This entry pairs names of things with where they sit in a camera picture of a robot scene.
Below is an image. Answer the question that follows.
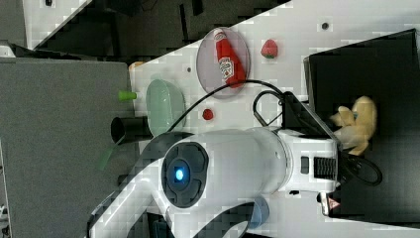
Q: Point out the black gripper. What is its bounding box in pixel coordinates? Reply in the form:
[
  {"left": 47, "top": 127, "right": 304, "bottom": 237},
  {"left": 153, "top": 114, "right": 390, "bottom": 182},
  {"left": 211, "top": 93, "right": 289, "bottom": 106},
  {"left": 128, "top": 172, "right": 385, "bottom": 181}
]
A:
[{"left": 282, "top": 91, "right": 333, "bottom": 136}]

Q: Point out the peeled plush banana toy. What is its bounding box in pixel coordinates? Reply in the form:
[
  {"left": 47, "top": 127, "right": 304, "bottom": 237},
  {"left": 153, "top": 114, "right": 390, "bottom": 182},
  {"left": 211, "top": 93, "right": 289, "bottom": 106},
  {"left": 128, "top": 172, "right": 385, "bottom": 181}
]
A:
[{"left": 330, "top": 96, "right": 377, "bottom": 156}]

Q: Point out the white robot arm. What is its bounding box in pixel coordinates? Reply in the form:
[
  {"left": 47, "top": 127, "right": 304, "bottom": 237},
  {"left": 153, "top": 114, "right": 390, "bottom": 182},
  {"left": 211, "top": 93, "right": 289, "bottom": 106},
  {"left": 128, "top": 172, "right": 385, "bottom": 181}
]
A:
[{"left": 85, "top": 93, "right": 342, "bottom": 238}]

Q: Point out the silver black toaster oven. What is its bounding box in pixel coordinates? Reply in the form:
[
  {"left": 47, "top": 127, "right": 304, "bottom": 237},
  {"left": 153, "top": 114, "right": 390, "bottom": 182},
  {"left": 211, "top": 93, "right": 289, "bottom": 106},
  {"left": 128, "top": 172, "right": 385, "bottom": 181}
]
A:
[{"left": 304, "top": 29, "right": 420, "bottom": 227}]

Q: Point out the pale strawberry toy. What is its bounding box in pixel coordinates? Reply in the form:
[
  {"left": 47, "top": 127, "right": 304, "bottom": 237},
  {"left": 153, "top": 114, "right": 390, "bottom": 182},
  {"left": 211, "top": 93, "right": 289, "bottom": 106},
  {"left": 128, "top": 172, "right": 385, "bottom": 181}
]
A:
[{"left": 261, "top": 39, "right": 278, "bottom": 59}]

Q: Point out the red ketchup bottle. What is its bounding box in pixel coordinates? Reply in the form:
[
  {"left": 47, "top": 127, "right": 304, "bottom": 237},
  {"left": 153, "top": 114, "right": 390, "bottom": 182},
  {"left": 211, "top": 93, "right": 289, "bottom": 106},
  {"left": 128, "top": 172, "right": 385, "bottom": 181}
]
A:
[{"left": 214, "top": 28, "right": 246, "bottom": 88}]

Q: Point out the dark red strawberry toy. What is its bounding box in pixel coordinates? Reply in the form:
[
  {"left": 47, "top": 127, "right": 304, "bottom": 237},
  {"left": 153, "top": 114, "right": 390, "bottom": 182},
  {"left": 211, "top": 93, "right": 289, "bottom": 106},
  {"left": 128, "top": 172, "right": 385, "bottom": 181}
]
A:
[{"left": 202, "top": 108, "right": 214, "bottom": 121}]

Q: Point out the lilac round plate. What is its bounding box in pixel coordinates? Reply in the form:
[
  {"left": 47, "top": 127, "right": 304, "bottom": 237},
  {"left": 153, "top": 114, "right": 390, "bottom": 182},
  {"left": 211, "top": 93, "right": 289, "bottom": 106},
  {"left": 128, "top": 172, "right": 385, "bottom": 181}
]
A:
[{"left": 196, "top": 27, "right": 251, "bottom": 93}]

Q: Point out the green plastic colander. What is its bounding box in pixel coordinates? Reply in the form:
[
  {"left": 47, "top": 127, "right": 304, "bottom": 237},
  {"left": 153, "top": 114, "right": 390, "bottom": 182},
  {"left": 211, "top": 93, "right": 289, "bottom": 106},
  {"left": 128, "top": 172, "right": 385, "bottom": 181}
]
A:
[{"left": 146, "top": 79, "right": 186, "bottom": 137}]

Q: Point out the black cup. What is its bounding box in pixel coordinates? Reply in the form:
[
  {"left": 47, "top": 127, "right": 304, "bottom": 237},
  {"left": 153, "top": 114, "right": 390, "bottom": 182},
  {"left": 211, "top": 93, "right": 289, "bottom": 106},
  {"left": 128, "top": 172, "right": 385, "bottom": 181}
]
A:
[{"left": 110, "top": 116, "right": 153, "bottom": 145}]

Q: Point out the lime green object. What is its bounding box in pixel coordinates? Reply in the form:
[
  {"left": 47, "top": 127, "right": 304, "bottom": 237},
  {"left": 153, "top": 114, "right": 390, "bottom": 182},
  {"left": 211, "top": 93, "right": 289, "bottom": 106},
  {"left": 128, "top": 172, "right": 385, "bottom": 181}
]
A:
[{"left": 118, "top": 90, "right": 138, "bottom": 101}]

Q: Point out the green slotted spatula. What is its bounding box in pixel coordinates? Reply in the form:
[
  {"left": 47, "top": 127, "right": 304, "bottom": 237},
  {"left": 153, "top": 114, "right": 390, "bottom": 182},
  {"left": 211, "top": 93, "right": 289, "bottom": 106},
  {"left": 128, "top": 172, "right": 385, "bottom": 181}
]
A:
[{"left": 98, "top": 137, "right": 125, "bottom": 171}]

